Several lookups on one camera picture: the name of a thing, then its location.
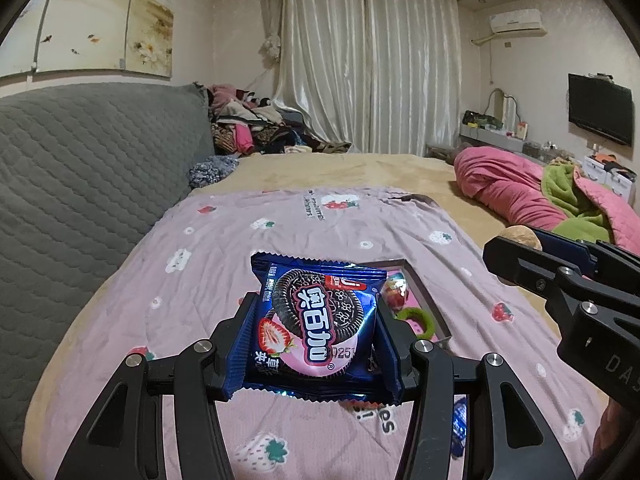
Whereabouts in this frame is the pink strawberry printed blanket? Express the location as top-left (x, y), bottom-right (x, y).
top-left (22, 186), bottom-right (608, 480)

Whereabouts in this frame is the blue white knitted cloth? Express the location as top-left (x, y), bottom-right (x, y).
top-left (188, 155), bottom-right (240, 190)

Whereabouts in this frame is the white air conditioner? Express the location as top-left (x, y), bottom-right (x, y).
top-left (489, 10), bottom-right (547, 37)

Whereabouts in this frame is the blue cookie packet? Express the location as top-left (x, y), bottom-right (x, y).
top-left (223, 252), bottom-right (405, 406)

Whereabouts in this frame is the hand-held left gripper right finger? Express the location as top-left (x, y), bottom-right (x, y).
top-left (375, 305), bottom-right (576, 480)

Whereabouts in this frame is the green fleece blanket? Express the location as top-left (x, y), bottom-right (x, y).
top-left (542, 162), bottom-right (613, 243)

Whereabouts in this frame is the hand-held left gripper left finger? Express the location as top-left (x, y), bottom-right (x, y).
top-left (54, 294), bottom-right (261, 480)

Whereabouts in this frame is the green hair scrunchie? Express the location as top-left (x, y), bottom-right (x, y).
top-left (395, 307), bottom-right (440, 338)

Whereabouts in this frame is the brown round bread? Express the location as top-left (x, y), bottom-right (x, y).
top-left (501, 226), bottom-right (543, 252)

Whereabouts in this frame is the pile of clothes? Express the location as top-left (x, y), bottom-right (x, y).
top-left (207, 85), bottom-right (351, 157)

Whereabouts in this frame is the black wall television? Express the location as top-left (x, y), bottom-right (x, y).
top-left (567, 73), bottom-right (633, 147)

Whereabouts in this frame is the person's right forearm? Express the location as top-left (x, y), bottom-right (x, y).
top-left (582, 400), bottom-right (640, 480)

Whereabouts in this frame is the arched table mirror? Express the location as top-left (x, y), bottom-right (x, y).
top-left (487, 88), bottom-right (521, 131)

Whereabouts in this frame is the grey quilted headboard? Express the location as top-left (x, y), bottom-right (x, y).
top-left (0, 82), bottom-right (213, 456)

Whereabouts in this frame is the beige bed sheet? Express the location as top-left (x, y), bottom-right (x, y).
top-left (20, 152), bottom-right (556, 461)

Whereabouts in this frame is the floral wall painting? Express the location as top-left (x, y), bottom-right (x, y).
top-left (0, 0), bottom-right (176, 78)

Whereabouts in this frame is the white dressing table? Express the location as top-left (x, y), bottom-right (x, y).
top-left (460, 110), bottom-right (556, 161)

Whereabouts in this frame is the pink quilt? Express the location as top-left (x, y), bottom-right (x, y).
top-left (453, 146), bottom-right (568, 233)

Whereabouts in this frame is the small blue packet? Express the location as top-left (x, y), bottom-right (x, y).
top-left (450, 395), bottom-right (468, 461)

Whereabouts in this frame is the shallow grey cardboard box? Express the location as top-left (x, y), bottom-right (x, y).
top-left (372, 257), bottom-right (453, 348)

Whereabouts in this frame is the white curtain tassel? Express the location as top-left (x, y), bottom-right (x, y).
top-left (260, 35), bottom-right (281, 68)

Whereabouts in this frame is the white shiny curtain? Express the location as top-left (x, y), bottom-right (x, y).
top-left (272, 0), bottom-right (461, 156)

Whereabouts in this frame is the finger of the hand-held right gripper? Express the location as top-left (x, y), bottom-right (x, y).
top-left (530, 227), bottom-right (601, 276)
top-left (482, 234), bottom-right (577, 307)

